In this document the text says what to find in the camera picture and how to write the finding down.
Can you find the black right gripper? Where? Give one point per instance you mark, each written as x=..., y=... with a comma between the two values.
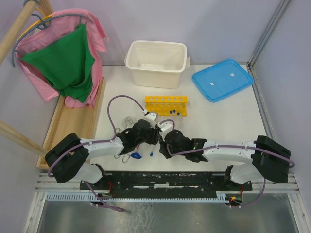
x=163, y=149

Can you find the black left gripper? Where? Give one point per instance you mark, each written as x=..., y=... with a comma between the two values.
x=155, y=135

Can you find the yellow test tube rack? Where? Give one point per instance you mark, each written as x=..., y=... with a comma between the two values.
x=163, y=104

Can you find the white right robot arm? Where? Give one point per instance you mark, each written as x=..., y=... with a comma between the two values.
x=263, y=158

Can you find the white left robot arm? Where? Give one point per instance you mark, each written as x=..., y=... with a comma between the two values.
x=67, y=160

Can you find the small glass flask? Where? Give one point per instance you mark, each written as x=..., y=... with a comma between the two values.
x=128, y=122

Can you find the metal crucible tongs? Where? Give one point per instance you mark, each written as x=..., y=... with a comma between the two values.
x=124, y=157

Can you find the white plastic storage bin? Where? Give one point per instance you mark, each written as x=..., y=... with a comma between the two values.
x=156, y=63

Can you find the blue plastic bin lid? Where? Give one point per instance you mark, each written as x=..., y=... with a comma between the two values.
x=222, y=80

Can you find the small green circuit board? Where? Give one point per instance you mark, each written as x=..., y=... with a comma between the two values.
x=237, y=199

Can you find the green shirt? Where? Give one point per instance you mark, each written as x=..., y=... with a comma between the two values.
x=66, y=64

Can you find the pink shirt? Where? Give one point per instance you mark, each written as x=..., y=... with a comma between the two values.
x=59, y=28

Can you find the grey clothes hanger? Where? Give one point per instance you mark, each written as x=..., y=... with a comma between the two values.
x=49, y=20

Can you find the yellow clothes hanger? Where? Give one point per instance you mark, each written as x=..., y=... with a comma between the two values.
x=41, y=19

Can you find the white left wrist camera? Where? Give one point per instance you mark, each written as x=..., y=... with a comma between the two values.
x=150, y=116

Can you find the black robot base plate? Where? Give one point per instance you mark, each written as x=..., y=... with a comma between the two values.
x=160, y=185

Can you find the wooden clothes rack frame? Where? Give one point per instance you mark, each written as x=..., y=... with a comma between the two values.
x=82, y=121

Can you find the grey slotted cable duct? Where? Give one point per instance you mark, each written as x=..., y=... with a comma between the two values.
x=89, y=197

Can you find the aluminium frame post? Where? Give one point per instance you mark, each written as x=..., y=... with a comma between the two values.
x=268, y=32

